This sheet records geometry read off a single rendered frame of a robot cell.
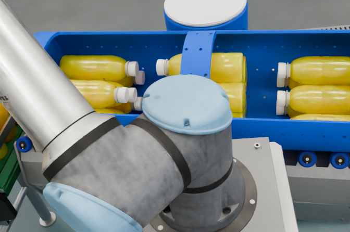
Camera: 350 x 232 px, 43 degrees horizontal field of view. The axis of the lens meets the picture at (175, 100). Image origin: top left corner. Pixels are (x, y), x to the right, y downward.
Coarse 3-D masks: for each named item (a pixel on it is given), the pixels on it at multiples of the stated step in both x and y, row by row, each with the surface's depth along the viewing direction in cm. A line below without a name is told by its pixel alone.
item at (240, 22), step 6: (246, 0) 150; (246, 6) 147; (246, 12) 148; (168, 18) 148; (234, 18) 143; (240, 18) 144; (246, 18) 149; (168, 24) 149; (174, 24) 145; (180, 24) 144; (222, 24) 141; (228, 24) 142; (234, 24) 144; (240, 24) 146; (246, 24) 151; (168, 30) 152; (174, 30) 147; (180, 30) 145; (186, 30) 143; (192, 30) 142; (198, 30) 142; (204, 30) 141
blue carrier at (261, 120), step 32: (64, 32) 115; (96, 32) 113; (128, 32) 112; (160, 32) 110; (192, 32) 106; (224, 32) 107; (256, 32) 105; (288, 32) 104; (320, 32) 102; (192, 64) 98; (256, 64) 120; (256, 96) 122; (256, 128) 98; (288, 128) 96; (320, 128) 95
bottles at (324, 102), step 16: (128, 80) 122; (144, 80) 125; (288, 80) 115; (288, 96) 107; (304, 96) 105; (320, 96) 104; (336, 96) 103; (112, 112) 111; (128, 112) 124; (288, 112) 114; (304, 112) 107; (320, 112) 106; (336, 112) 105
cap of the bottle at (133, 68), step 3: (129, 63) 116; (132, 63) 116; (135, 63) 116; (129, 66) 116; (132, 66) 116; (135, 66) 116; (138, 66) 119; (129, 69) 116; (132, 69) 116; (135, 69) 117; (138, 69) 119; (129, 72) 116; (132, 72) 116; (135, 72) 116; (138, 72) 119; (132, 75) 117; (135, 75) 117
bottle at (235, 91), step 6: (222, 84) 103; (228, 84) 103; (234, 84) 103; (240, 84) 102; (228, 90) 102; (234, 90) 101; (240, 90) 101; (228, 96) 101; (234, 96) 101; (240, 96) 101; (234, 102) 101; (240, 102) 101; (234, 108) 102; (240, 108) 102
